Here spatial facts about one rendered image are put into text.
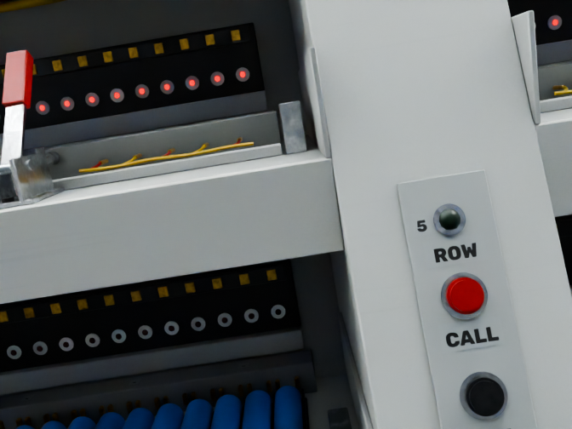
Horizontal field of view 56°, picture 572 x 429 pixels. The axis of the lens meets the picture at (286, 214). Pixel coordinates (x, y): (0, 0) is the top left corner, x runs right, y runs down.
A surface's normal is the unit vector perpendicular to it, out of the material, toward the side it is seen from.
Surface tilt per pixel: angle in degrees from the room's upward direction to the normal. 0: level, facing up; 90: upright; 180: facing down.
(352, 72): 90
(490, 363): 90
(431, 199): 90
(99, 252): 109
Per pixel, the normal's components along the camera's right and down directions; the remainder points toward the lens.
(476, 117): -0.05, -0.12
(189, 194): 0.00, 0.20
